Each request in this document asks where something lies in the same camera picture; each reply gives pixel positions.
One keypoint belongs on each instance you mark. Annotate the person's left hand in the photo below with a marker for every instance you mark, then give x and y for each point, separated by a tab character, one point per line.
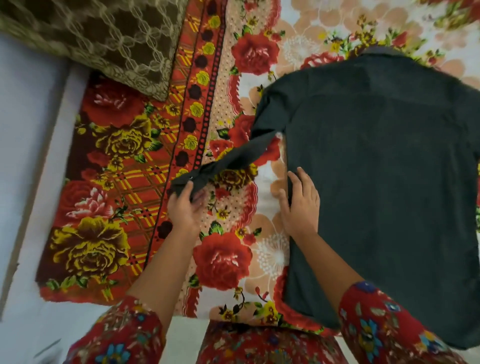
183	213

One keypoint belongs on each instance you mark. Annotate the person's right hand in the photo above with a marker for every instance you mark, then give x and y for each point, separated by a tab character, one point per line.
302	213

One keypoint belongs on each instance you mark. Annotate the person's right middle finger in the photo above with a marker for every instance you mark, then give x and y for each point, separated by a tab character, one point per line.
304	178

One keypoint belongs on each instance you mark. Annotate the person's left thumb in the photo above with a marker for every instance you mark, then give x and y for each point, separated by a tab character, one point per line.
198	197

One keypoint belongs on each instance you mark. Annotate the person's right thumb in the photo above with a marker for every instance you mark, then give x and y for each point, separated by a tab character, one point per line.
283	201

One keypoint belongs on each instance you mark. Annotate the dark grey shirt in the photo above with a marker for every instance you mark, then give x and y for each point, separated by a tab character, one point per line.
375	168

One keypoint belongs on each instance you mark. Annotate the person's right forearm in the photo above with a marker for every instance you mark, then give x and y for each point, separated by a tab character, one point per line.
326	266

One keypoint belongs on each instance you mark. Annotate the person's left forearm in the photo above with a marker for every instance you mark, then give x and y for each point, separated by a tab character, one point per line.
165	270

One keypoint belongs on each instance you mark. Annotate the red floral bedsheet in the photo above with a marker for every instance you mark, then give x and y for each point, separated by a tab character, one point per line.
221	258

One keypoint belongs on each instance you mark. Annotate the red floral dress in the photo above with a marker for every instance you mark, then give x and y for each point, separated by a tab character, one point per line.
262	347

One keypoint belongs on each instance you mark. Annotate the brown lattice patterned pillow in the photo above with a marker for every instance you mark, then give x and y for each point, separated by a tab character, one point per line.
112	37

